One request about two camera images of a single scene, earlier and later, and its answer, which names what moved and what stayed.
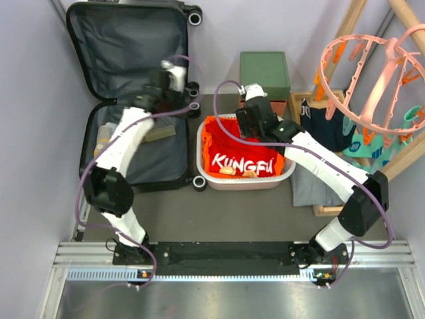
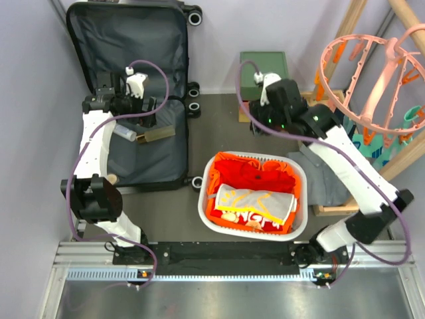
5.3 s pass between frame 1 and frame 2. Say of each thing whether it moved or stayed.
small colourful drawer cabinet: stayed
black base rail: stayed
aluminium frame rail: stayed
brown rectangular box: stayed
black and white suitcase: stayed
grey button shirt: stayed
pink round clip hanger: stayed
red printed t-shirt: moved
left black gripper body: moved
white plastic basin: moved
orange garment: moved
